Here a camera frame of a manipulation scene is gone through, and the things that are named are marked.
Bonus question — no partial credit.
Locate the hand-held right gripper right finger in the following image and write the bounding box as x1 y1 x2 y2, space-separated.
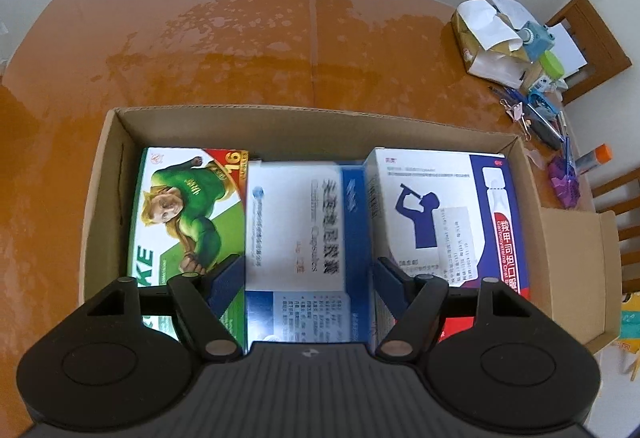
374 257 532 362

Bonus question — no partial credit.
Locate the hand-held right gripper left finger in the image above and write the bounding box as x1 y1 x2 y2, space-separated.
84 254 246 362

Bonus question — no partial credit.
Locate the green cartoon medicine box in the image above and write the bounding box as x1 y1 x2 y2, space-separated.
134 147 250 345

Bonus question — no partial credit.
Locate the white blue red medicine box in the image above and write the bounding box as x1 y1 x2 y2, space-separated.
364 148 522 345

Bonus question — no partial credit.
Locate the brown cardboard box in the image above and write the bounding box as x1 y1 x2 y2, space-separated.
80 105 557 355

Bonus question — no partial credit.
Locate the cardboard lid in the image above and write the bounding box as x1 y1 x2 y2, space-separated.
539 208 624 360

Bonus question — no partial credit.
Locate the wooden desktop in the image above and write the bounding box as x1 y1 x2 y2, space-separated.
0 0 640 438

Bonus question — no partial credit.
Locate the purple plastic object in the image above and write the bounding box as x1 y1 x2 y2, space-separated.
547 158 581 209

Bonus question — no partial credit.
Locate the pink binder clip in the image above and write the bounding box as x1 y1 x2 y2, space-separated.
500 100 532 124

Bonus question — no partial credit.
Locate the bunch of blue pens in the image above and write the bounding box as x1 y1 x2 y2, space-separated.
487 85 577 155

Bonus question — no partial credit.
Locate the orange cap glue stick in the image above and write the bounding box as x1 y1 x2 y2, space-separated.
575 144 614 174

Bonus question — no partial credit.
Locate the yellow teal bag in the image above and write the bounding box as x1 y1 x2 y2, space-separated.
620 295 640 355

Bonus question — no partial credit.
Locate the wooden chair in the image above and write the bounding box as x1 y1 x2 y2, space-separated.
545 0 632 106
590 168 640 297

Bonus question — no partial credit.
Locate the torn gold white box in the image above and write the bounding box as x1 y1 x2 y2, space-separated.
450 0 534 91

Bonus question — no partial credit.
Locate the green lid jar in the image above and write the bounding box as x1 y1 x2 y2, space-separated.
530 50 566 91

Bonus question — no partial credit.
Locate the teal pencil sharpener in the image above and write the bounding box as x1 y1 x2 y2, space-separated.
520 22 556 61

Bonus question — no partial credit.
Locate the stack of papers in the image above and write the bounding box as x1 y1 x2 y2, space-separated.
482 0 589 106

